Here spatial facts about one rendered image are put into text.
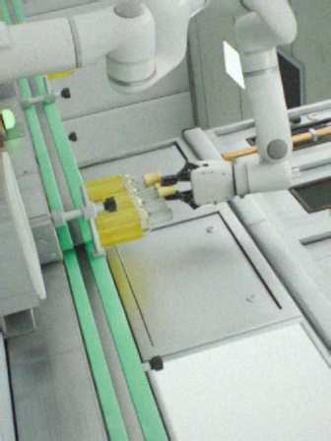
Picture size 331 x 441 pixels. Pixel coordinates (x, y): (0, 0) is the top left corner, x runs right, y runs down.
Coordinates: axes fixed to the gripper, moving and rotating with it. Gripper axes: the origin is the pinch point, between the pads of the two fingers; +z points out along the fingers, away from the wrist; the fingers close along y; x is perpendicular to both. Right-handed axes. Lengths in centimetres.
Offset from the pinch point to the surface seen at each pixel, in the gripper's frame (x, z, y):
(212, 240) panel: 6.2, -8.5, -12.4
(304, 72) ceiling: -300, -82, -107
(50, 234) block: 32.8, 21.8, 13.0
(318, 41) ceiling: -279, -87, -79
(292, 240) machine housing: 6.6, -27.5, -14.8
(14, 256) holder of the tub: 53, 23, 23
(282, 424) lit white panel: 63, -17, -12
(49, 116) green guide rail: -18.9, 28.6, 13.8
